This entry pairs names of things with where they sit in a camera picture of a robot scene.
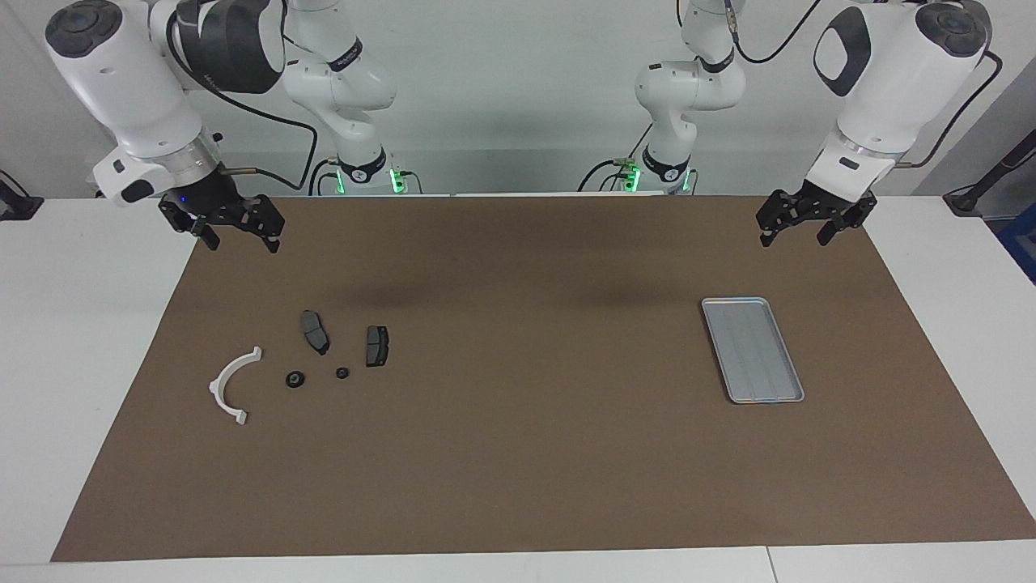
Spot silver metal tray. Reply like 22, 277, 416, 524
701, 297, 805, 404

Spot long curved grey brake pad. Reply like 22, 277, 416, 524
300, 310, 331, 356

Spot black stand with pole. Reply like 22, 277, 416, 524
943, 130, 1036, 218

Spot blue box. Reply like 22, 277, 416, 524
997, 215, 1036, 284

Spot brown paper table mat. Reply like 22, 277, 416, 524
50, 194, 1036, 562

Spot black base cable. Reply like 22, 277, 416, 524
308, 158, 341, 197
577, 126, 653, 193

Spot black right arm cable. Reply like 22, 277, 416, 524
166, 0, 319, 193

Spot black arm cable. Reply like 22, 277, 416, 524
166, 0, 319, 193
724, 0, 1004, 169

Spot white curved plastic bracket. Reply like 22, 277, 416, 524
209, 347, 264, 426

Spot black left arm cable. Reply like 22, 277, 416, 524
724, 0, 1004, 169

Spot black clamp mount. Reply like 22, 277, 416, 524
0, 170, 43, 221

